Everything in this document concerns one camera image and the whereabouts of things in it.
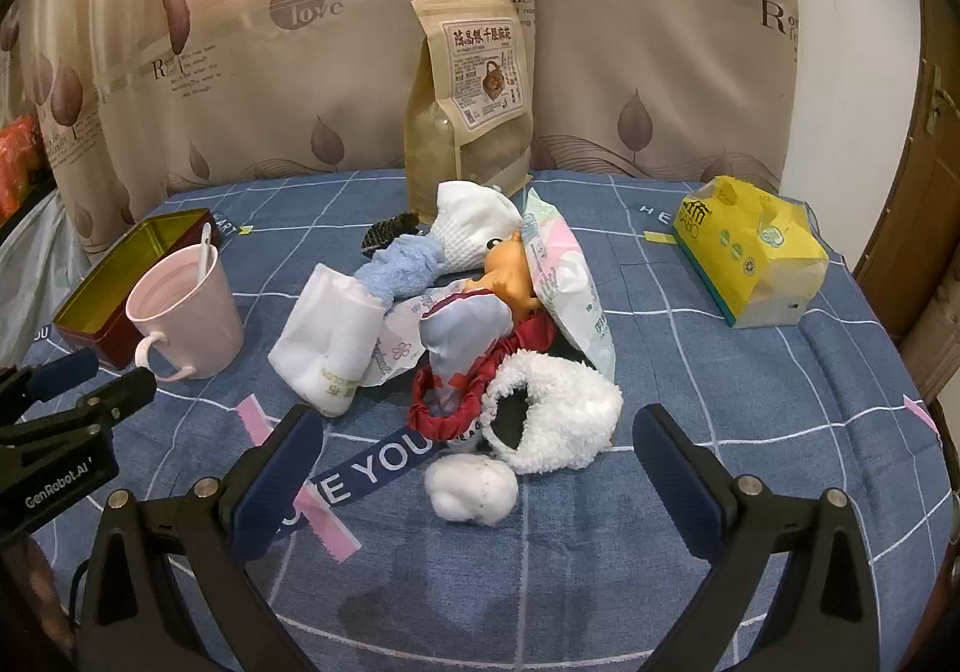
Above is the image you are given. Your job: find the red metal tin box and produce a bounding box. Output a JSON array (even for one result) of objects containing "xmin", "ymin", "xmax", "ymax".
[{"xmin": 52, "ymin": 208, "xmax": 222, "ymax": 371}]

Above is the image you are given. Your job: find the blue checked tablecloth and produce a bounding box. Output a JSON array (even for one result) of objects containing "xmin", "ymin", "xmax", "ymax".
[{"xmin": 0, "ymin": 169, "xmax": 953, "ymax": 672}]

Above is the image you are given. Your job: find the grey red cloth pouch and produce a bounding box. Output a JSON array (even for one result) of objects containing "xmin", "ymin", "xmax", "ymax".
[{"xmin": 418, "ymin": 293, "xmax": 518, "ymax": 418}]

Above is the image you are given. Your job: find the white spoon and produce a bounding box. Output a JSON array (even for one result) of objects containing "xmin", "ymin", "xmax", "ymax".
[{"xmin": 193, "ymin": 222, "xmax": 215, "ymax": 284}]

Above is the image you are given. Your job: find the white fluffy headband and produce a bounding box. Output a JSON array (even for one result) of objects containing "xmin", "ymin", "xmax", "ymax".
[{"xmin": 480, "ymin": 353, "xmax": 623, "ymax": 476}]

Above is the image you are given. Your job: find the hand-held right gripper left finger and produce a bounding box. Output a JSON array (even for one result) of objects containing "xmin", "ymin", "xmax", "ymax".
[{"xmin": 81, "ymin": 404, "xmax": 325, "ymax": 672}]

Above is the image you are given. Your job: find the wooden door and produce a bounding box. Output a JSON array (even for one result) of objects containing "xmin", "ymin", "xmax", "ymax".
[{"xmin": 855, "ymin": 0, "xmax": 960, "ymax": 343}]

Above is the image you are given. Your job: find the clear plastic sheet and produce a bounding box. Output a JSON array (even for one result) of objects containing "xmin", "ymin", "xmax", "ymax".
[{"xmin": 0, "ymin": 192, "xmax": 80, "ymax": 373}]

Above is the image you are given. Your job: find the kraft paper snack bag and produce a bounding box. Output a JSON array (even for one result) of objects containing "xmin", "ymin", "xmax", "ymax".
[{"xmin": 405, "ymin": 0, "xmax": 535, "ymax": 193}]

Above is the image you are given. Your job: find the beige leaf print curtain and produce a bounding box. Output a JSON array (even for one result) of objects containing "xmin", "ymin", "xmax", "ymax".
[{"xmin": 0, "ymin": 0, "xmax": 800, "ymax": 260}]

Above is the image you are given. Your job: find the orange plastic bag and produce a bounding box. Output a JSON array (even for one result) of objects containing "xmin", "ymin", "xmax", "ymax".
[{"xmin": 0, "ymin": 115, "xmax": 38, "ymax": 219}]

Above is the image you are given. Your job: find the white cotton ball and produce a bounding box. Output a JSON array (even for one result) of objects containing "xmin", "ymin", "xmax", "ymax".
[{"xmin": 424, "ymin": 456, "xmax": 520, "ymax": 528}]

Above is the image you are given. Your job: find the orange rubber toy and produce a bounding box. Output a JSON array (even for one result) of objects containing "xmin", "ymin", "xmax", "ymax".
[{"xmin": 461, "ymin": 229, "xmax": 542, "ymax": 319}]

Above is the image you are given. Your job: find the pink mug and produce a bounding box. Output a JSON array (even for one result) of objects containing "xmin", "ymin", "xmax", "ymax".
[{"xmin": 125, "ymin": 244, "xmax": 246, "ymax": 383}]

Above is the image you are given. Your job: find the red scrunchie headband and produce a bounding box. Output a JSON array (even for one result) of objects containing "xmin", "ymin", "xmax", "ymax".
[{"xmin": 409, "ymin": 316, "xmax": 560, "ymax": 452}]

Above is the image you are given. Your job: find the yellow tissue pack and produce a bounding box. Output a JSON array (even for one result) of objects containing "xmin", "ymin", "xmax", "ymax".
[{"xmin": 671, "ymin": 175, "xmax": 830, "ymax": 329}]

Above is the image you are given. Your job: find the white waffle cloth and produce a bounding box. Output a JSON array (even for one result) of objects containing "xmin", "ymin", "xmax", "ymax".
[{"xmin": 429, "ymin": 181, "xmax": 526, "ymax": 272}]

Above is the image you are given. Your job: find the light blue towel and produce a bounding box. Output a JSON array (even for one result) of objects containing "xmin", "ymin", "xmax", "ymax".
[{"xmin": 352, "ymin": 233, "xmax": 443, "ymax": 309}]

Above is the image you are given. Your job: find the metal door latch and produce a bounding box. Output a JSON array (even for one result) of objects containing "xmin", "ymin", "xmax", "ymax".
[{"xmin": 924, "ymin": 66, "xmax": 947, "ymax": 134}]

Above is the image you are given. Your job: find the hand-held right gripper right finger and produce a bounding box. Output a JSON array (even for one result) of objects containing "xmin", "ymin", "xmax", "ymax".
[{"xmin": 632, "ymin": 404, "xmax": 901, "ymax": 672}]

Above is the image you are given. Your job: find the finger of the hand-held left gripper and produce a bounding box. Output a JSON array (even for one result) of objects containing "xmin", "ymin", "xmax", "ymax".
[
  {"xmin": 0, "ymin": 368, "xmax": 158, "ymax": 448},
  {"xmin": 0, "ymin": 348, "xmax": 100, "ymax": 412}
]

